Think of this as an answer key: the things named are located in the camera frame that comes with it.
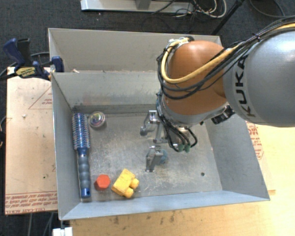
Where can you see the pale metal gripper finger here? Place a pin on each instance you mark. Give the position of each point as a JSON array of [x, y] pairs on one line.
[[153, 117], [151, 160]]

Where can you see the grey metal bin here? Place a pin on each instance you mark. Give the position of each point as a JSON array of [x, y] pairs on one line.
[[127, 151]]

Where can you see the yellow toy building block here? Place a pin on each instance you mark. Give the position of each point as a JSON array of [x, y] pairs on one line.
[[123, 183]]

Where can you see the red hexagonal block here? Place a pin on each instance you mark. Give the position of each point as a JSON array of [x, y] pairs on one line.
[[102, 182]]

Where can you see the clear glass round knob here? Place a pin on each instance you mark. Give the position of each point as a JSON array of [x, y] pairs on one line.
[[97, 119]]

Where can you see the blue round hairbrush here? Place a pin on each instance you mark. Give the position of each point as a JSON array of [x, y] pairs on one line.
[[81, 134]]

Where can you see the brown cardboard board red print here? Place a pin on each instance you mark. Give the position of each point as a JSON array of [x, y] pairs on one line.
[[29, 141]]

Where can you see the black cylinder on white bracket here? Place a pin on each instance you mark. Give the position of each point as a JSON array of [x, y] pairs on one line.
[[221, 117]]

